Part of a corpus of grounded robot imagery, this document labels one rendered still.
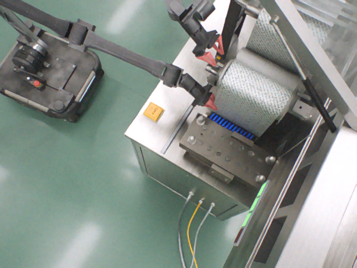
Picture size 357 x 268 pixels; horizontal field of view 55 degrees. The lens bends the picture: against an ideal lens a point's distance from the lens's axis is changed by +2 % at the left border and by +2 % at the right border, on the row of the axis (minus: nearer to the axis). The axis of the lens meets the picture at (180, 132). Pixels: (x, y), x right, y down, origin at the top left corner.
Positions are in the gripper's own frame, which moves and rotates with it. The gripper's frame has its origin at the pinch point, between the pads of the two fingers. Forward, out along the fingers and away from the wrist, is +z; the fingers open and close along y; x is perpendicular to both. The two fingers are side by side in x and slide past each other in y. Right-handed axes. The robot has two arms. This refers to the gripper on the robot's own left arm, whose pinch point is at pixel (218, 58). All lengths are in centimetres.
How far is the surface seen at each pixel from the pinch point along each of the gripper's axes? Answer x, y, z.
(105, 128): -137, 19, 33
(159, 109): -35.5, 17.6, 9.3
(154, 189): -102, 38, 75
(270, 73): 11.3, -6.3, 16.4
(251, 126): 2.8, 10.1, 29.5
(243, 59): 3.7, -6.2, 7.5
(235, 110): 2.0, 10.3, 18.5
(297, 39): 57, 25, -22
